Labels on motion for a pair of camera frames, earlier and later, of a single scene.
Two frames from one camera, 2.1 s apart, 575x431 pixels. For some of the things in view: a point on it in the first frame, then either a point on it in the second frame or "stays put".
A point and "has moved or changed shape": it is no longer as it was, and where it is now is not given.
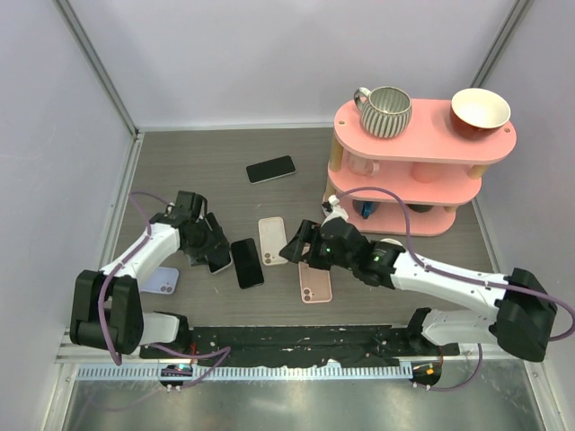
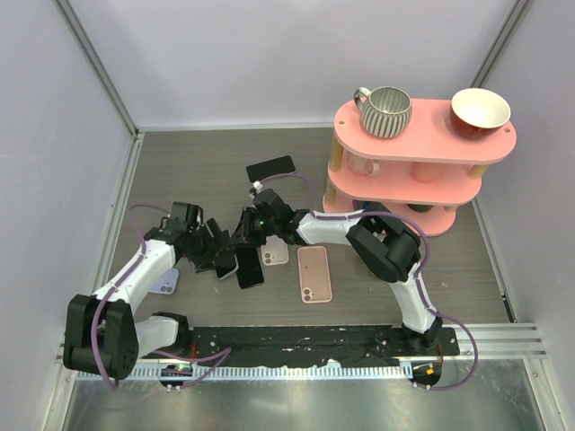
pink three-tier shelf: [404, 185] stays put
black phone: [247, 263] stays put
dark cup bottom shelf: [419, 208] stays put
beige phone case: [272, 239] stays put
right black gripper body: [323, 258] to [266, 227]
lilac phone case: [162, 280] stays put
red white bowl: [477, 113] stays put
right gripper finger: [293, 251] to [245, 236]
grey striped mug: [385, 111] stays put
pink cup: [426, 171] stays put
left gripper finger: [219, 253] to [225, 264]
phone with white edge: [217, 261] has moved or changed shape
